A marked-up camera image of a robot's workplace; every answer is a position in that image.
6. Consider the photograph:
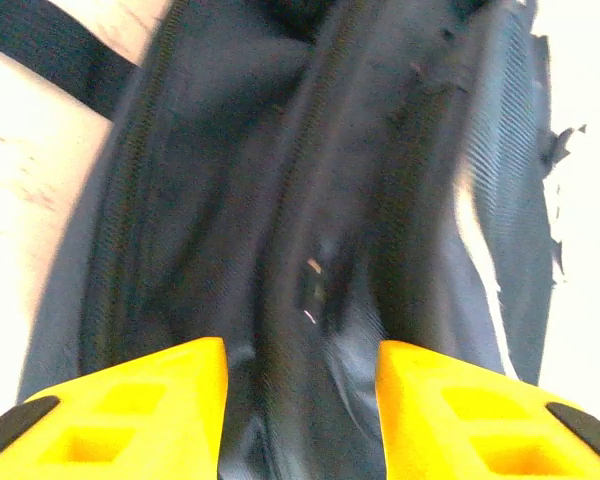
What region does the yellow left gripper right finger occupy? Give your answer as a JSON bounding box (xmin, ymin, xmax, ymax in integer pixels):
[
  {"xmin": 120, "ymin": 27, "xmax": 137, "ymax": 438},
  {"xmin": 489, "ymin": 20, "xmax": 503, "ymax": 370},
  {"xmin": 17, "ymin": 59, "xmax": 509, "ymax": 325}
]
[{"xmin": 377, "ymin": 339, "xmax": 600, "ymax": 480}]

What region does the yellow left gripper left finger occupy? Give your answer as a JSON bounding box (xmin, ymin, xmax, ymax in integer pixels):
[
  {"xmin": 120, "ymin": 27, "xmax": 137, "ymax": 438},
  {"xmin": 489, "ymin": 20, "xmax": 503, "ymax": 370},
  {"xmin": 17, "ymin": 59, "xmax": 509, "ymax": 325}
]
[{"xmin": 0, "ymin": 337, "xmax": 230, "ymax": 480}]

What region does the navy blue student backpack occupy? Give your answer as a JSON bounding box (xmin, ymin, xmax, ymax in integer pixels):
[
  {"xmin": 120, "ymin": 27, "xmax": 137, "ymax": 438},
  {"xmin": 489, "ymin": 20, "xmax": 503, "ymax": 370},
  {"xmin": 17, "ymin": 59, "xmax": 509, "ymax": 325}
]
[{"xmin": 0, "ymin": 0, "xmax": 589, "ymax": 480}]

